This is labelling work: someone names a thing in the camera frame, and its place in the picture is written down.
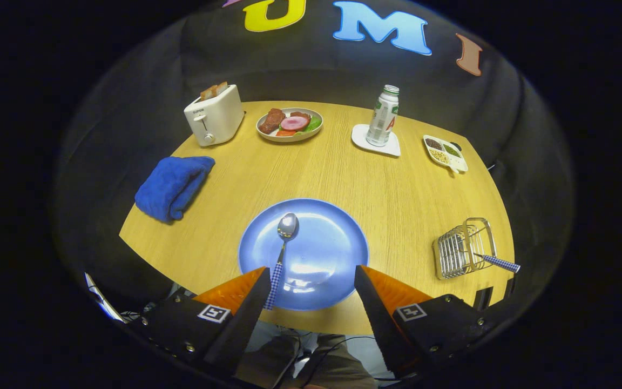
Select blue folded towel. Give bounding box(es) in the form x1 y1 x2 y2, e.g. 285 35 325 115
134 156 216 224

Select spoon with blue checked handle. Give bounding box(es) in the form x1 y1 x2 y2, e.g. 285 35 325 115
263 212 300 311

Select white square coaster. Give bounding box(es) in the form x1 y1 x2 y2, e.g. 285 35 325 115
351 124 401 158

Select blue plate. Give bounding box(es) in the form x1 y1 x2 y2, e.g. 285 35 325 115
238 198 370 311

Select person's khaki trousers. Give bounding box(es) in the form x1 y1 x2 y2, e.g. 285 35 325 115
233 332 379 389

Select beige food plate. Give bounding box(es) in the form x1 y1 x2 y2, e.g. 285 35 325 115
256 108 324 143

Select metal wire basket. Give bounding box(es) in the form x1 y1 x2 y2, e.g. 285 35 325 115
432 217 498 280

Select fork with blue checked handle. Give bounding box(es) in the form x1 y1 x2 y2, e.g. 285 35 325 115
458 243 521 273

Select large brown meat piece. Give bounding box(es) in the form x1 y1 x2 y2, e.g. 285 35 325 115
259 108 286 135

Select white divided dish with beans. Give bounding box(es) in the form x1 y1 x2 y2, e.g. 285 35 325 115
423 135 469 174

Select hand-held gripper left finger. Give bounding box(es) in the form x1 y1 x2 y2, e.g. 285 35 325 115
127 266 272 379

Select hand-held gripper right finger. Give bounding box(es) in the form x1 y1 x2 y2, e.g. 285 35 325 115
354 265 506 379

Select white and green drink bottle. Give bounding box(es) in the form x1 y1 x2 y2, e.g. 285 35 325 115
366 84 400 147

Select white toaster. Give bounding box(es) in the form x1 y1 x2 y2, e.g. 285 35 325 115
184 84 245 147

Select black backdrop cloth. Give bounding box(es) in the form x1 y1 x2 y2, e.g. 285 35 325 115
52 0 576 346

